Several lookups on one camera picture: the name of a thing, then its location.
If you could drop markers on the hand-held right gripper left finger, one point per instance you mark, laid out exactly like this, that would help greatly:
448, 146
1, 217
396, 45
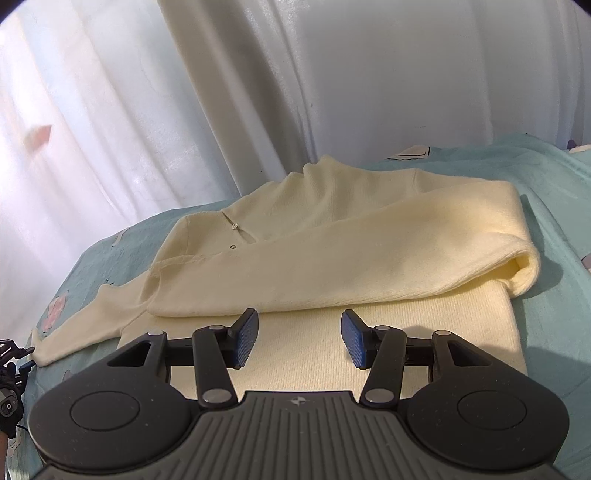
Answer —
245, 339

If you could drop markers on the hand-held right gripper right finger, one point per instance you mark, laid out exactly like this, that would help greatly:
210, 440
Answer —
353, 339

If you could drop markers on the cream knit sweater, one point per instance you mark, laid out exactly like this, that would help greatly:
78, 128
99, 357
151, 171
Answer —
351, 258

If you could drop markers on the teal printed bedsheet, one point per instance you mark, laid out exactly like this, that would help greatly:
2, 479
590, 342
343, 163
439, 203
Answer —
549, 221

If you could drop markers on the cream curtain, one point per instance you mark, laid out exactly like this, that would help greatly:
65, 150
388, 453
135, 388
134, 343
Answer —
221, 92

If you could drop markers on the white sheer curtain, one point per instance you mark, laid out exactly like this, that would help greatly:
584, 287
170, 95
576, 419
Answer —
92, 83

